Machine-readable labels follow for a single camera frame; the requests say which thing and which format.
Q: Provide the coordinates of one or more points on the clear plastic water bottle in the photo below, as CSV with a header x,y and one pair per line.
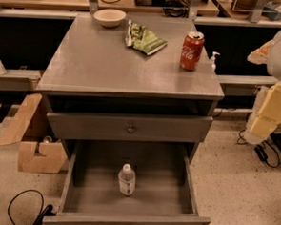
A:
x,y
126,180

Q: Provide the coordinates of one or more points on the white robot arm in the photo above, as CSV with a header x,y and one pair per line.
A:
x,y
266,111

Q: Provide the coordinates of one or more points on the grey drawer cabinet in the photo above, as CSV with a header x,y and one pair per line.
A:
x,y
93,71

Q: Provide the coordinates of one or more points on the closed grey top drawer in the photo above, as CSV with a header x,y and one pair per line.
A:
x,y
119,127

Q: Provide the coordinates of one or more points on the white pump dispenser bottle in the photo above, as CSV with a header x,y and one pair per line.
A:
x,y
213,60

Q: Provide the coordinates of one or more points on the open grey middle drawer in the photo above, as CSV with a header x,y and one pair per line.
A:
x,y
163,192

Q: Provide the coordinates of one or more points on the green chip bag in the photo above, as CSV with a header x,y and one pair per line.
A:
x,y
140,38

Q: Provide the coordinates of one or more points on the red cola can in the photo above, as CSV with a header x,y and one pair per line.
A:
x,y
191,50

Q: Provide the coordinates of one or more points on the wooden block pieces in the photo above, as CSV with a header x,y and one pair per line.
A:
x,y
38,151

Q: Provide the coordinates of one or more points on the white bowl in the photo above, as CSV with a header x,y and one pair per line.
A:
x,y
109,18

